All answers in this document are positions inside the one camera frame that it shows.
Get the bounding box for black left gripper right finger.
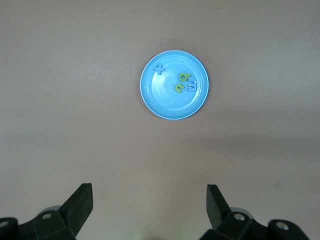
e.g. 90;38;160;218
199;184;310;240

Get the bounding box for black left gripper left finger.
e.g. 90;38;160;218
0;183;94;240

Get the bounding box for blue foam letter E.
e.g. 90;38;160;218
186;79;199;93

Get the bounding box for green foam letter b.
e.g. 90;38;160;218
177;72;192;83

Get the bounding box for blue foam plus sign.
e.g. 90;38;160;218
153;64;166;76

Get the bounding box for brown table cover sheet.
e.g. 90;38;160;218
0;0;320;240

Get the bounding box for blue plate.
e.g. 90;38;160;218
139;49;210;121

